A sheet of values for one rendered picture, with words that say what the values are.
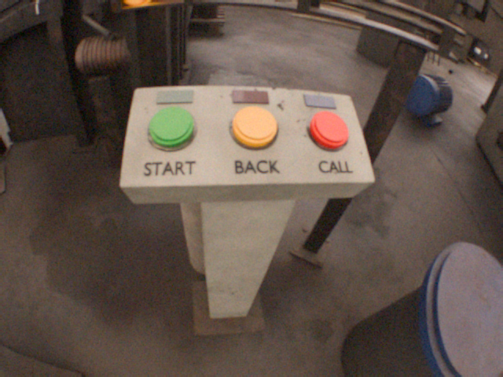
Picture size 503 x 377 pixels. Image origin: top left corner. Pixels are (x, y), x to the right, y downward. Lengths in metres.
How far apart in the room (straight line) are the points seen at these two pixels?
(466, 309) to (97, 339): 0.87
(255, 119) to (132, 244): 0.71
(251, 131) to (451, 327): 0.42
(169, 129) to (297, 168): 0.12
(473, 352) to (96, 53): 1.12
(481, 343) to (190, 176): 0.53
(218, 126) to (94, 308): 0.70
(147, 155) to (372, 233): 0.91
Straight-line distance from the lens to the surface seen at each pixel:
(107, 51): 0.84
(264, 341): 0.76
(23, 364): 0.96
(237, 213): 0.28
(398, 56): 0.48
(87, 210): 1.02
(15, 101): 1.48
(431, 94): 1.87
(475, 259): 0.60
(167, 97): 0.27
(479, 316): 0.55
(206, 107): 0.26
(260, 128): 0.24
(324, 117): 0.27
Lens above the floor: 0.75
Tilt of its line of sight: 49 degrees down
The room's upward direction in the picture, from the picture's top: 10 degrees clockwise
